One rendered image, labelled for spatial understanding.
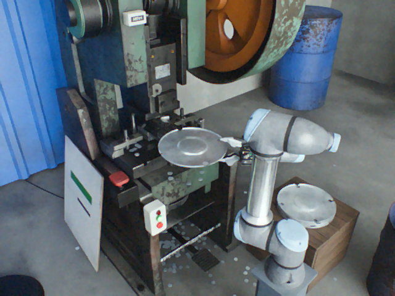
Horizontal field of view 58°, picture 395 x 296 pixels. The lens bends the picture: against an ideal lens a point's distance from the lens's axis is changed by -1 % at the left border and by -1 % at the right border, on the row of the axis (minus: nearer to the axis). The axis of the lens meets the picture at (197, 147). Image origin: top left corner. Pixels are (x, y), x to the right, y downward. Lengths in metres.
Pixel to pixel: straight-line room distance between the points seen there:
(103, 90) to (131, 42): 0.42
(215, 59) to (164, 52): 0.34
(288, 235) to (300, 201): 0.61
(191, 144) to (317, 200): 0.76
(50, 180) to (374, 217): 2.22
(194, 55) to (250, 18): 0.28
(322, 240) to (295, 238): 0.50
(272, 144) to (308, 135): 0.11
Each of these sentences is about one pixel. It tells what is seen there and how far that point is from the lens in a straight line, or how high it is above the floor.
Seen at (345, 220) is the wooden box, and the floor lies 0.35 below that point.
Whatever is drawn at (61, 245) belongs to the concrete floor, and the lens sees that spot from 2.30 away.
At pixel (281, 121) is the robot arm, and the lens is 1.12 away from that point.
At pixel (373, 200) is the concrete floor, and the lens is 2.71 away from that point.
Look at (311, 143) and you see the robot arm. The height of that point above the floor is 1.04.
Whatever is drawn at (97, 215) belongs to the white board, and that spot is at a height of 0.36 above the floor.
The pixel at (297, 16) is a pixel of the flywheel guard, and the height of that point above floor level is 1.28.
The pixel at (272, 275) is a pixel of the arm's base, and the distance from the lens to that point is 1.45.
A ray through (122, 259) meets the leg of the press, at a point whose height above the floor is 0.03.
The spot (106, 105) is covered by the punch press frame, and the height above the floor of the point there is 0.86.
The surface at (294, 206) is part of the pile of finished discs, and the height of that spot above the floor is 0.39.
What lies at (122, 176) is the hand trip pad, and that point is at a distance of 1.43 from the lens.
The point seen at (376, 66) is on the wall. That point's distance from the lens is 4.68.
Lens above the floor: 1.61
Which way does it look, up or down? 33 degrees down
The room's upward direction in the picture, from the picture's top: straight up
